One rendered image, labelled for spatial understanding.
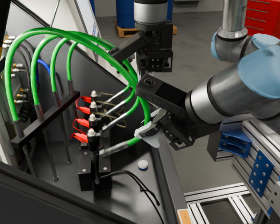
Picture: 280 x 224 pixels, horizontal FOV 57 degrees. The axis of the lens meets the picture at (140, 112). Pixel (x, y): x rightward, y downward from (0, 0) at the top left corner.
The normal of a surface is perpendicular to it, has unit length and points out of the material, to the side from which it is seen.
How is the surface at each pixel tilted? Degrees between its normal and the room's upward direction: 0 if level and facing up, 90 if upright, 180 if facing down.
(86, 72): 90
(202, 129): 103
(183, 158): 0
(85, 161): 0
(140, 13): 90
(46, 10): 90
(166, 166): 0
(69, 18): 90
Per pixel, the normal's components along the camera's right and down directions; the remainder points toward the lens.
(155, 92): 0.13, -0.62
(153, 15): 0.17, 0.54
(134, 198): 0.00, -0.84
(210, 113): -0.51, 0.62
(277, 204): -0.98, 0.12
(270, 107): -0.12, 0.68
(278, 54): 0.53, -0.33
